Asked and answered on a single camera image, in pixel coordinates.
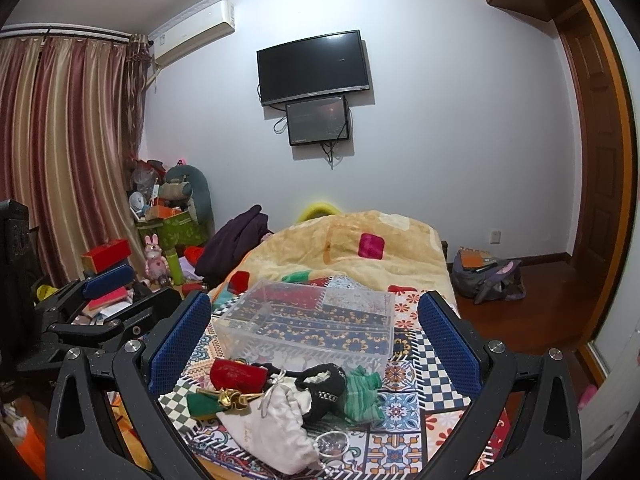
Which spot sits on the large wall television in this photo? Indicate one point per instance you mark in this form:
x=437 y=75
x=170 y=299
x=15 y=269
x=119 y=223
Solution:
x=315 y=66

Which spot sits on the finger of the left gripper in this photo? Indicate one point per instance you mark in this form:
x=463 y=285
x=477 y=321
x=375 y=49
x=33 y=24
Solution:
x=78 y=293
x=134 y=319

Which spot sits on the green cylinder bottle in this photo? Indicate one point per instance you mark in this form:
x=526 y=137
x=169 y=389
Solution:
x=174 y=266

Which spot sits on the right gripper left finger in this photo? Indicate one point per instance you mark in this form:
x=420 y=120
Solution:
x=83 y=440

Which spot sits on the grey dinosaur plush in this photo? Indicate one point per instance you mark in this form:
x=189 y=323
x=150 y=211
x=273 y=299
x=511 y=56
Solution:
x=185 y=185

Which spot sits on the grey backpack on floor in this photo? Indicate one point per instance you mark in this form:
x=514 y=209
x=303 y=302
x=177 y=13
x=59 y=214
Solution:
x=481 y=277

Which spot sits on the small wall monitor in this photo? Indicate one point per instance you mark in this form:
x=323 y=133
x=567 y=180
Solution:
x=316 y=121

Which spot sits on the green checked cloth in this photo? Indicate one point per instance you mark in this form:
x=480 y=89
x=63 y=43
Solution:
x=359 y=404

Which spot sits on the wall power socket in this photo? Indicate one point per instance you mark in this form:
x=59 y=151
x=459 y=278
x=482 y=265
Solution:
x=495 y=237

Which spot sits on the green felt pouch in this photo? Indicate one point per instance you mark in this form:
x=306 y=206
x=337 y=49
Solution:
x=202 y=406

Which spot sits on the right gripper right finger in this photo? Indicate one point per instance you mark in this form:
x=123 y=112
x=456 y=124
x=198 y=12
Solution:
x=544 y=442

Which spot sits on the red gift box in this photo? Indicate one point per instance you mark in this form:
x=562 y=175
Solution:
x=105 y=256

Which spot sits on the white air conditioner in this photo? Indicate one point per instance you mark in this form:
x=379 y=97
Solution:
x=203 y=27

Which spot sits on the striped red curtain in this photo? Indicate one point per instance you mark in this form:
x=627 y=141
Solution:
x=71 y=125

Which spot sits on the pink bunny toy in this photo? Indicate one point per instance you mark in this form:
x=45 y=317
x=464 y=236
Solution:
x=156 y=266

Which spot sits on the black knitted pouch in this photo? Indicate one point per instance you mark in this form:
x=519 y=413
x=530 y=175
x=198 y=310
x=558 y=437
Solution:
x=318 y=389

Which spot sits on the white satin drawstring pouch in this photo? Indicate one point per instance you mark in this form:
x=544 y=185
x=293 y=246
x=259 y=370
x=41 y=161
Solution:
x=272 y=429

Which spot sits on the silver sequin pouch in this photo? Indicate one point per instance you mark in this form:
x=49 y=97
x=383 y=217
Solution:
x=332 y=445

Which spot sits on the green cardboard box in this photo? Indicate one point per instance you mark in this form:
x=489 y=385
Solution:
x=176 y=230

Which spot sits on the clear plastic storage bin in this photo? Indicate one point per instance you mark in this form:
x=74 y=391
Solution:
x=296 y=326

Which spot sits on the patterned patchwork tablecloth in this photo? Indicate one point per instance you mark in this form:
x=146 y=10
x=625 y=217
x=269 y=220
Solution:
x=395 y=421

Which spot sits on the dark purple jacket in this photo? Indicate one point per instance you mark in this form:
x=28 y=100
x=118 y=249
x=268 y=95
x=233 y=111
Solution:
x=229 y=245

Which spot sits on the brown wooden door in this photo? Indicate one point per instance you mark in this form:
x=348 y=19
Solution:
x=607 y=200

